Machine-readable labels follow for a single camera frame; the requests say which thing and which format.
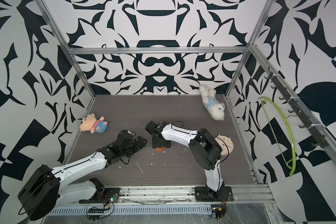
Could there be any white slotted cable duct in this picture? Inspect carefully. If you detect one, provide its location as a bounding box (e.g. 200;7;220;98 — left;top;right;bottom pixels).
49;204;212;216

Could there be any black wall hook rack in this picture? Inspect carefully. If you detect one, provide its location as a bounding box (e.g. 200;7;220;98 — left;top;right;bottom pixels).
266;67;329;148

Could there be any green plastic hoop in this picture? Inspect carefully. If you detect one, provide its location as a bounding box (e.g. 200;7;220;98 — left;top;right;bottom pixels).
259;96;296;176

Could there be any white plush dog blue shirt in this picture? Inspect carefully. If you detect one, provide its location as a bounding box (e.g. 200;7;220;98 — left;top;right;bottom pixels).
199;85;225;121

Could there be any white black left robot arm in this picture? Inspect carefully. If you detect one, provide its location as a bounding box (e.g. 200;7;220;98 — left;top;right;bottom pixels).
18;130;147;221

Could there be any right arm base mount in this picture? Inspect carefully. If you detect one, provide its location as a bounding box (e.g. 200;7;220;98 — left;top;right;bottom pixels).
194;185;234;202

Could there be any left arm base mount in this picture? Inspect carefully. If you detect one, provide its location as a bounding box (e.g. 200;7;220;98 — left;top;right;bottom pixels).
79;178;120;204

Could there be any pink plush pig toy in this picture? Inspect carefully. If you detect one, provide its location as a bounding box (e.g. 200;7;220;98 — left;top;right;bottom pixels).
79;113;108;133

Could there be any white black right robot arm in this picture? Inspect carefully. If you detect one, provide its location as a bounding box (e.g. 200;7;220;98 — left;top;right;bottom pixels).
145;121;224;194

